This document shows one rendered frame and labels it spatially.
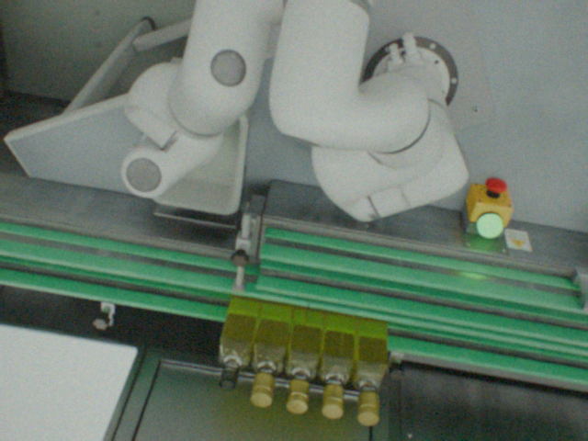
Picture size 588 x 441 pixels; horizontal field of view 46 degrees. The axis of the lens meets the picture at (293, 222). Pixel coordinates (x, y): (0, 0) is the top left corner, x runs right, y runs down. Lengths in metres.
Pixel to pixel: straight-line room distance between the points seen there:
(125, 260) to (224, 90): 0.65
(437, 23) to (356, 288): 0.48
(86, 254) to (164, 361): 0.25
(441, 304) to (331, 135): 0.70
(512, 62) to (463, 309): 0.44
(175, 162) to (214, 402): 0.50
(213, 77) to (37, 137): 0.78
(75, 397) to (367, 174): 0.72
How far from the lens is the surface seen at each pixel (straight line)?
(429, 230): 1.29
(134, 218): 1.37
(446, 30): 1.14
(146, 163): 0.98
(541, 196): 1.38
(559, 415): 1.51
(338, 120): 0.63
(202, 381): 1.32
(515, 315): 1.33
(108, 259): 1.30
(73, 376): 1.33
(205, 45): 0.71
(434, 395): 1.43
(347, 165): 0.79
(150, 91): 0.88
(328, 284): 1.26
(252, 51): 0.72
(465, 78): 1.18
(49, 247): 1.34
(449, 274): 1.24
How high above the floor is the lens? 1.87
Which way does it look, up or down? 53 degrees down
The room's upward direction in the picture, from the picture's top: 170 degrees counter-clockwise
